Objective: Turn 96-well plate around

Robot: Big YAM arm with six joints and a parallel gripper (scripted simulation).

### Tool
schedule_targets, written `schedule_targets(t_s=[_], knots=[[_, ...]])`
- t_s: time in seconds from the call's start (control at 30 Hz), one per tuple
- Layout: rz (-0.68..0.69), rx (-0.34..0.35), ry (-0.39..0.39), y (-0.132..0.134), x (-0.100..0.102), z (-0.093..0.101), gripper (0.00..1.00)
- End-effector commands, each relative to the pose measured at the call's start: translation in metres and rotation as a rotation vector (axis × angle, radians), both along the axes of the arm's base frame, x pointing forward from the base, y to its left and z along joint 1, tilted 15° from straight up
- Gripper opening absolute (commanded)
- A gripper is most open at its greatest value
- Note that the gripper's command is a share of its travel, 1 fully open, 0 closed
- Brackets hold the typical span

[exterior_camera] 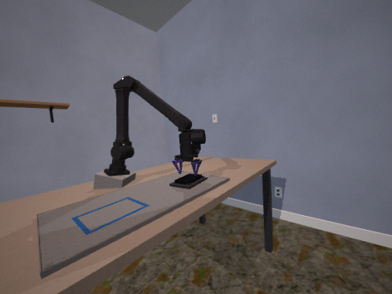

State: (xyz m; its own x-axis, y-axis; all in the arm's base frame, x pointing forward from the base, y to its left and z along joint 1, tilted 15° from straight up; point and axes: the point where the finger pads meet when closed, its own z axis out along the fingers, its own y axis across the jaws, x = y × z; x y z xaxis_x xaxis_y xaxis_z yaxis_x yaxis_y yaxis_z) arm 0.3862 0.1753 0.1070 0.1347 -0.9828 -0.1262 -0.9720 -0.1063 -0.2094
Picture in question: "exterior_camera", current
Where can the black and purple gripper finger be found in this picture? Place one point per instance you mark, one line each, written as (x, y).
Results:
(194, 166)
(180, 161)

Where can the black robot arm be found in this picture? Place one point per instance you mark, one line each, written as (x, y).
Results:
(120, 151)

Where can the blue tape outline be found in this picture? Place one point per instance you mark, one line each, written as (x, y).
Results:
(87, 231)

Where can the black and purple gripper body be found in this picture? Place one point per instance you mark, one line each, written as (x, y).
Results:
(185, 154)

